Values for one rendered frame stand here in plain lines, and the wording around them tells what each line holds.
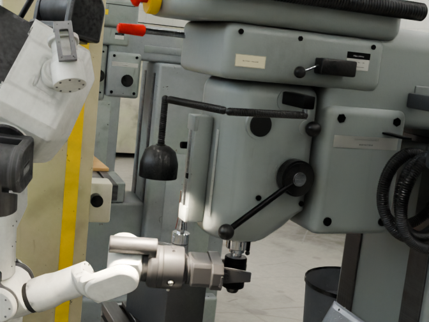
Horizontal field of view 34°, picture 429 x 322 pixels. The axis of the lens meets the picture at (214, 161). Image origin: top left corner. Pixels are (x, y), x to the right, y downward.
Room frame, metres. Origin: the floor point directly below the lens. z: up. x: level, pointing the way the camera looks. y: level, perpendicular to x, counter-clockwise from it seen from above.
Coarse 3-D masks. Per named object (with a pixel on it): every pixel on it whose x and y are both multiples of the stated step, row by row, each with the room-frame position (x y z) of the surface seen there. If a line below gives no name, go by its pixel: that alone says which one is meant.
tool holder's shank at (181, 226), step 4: (180, 192) 1.77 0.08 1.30; (180, 196) 1.77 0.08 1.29; (180, 200) 1.77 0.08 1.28; (180, 220) 1.76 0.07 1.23; (176, 224) 1.77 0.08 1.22; (180, 224) 1.76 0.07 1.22; (184, 224) 1.76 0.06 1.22; (176, 228) 1.76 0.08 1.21; (180, 228) 1.76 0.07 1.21; (184, 228) 1.76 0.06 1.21; (180, 232) 1.76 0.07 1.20; (184, 232) 1.77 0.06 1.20
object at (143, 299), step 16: (144, 288) 1.79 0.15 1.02; (160, 288) 1.72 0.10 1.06; (192, 288) 1.73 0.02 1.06; (128, 304) 1.86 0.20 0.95; (144, 304) 1.78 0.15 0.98; (160, 304) 1.71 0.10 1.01; (176, 304) 1.71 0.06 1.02; (192, 304) 1.73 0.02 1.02; (144, 320) 1.77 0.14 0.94; (160, 320) 1.71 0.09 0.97; (176, 320) 1.71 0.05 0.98; (192, 320) 1.74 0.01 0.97
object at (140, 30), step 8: (120, 24) 1.37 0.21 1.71; (128, 24) 1.38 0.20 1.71; (136, 24) 1.39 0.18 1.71; (120, 32) 1.38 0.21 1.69; (128, 32) 1.38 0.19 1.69; (136, 32) 1.38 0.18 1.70; (144, 32) 1.39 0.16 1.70; (152, 32) 1.40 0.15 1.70; (160, 32) 1.41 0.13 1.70; (168, 32) 1.41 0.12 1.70; (176, 32) 1.42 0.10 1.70
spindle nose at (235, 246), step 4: (228, 240) 1.38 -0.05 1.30; (228, 244) 1.38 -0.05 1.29; (232, 244) 1.37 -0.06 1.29; (236, 244) 1.37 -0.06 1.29; (240, 244) 1.37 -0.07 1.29; (244, 244) 1.37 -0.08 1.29; (228, 248) 1.38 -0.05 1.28; (232, 248) 1.37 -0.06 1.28; (236, 248) 1.37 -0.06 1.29; (240, 248) 1.37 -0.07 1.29; (244, 248) 1.37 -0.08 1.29
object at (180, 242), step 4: (172, 236) 1.76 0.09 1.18; (172, 240) 1.76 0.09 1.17; (176, 240) 1.75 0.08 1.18; (180, 240) 1.75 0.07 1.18; (184, 240) 1.75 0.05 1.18; (188, 240) 1.77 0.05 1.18; (172, 244) 1.76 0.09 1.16; (176, 244) 1.75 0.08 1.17; (180, 244) 1.75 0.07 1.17; (184, 244) 1.75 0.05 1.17; (184, 248) 1.76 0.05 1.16; (184, 252) 1.76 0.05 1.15
